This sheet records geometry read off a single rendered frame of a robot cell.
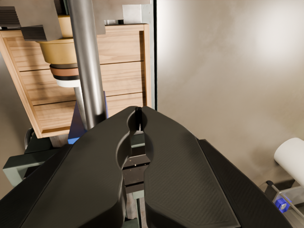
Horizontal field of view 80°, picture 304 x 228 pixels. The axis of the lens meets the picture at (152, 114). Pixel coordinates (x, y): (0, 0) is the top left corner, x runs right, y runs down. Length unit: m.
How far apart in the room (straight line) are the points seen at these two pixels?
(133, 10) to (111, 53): 0.13
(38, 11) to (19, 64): 0.32
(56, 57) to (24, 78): 0.29
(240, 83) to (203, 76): 0.42
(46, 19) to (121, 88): 0.34
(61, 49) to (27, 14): 0.06
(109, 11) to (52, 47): 0.10
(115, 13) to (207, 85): 1.54
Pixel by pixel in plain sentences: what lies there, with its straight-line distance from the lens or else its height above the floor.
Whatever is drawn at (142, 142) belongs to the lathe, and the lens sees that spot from 0.66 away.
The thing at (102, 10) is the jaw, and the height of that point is 1.10.
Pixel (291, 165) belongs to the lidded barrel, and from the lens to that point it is 2.96.
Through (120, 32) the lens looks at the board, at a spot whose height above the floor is 0.88.
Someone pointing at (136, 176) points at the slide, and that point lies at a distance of 0.69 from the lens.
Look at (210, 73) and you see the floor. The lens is 1.77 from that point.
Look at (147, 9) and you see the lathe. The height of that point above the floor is 0.54.
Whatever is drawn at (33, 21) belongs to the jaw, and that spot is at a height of 1.15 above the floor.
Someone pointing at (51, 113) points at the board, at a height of 0.89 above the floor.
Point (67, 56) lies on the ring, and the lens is 0.31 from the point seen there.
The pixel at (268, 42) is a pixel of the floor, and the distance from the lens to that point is 2.05.
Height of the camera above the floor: 1.42
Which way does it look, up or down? 57 degrees down
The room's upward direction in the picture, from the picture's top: 153 degrees clockwise
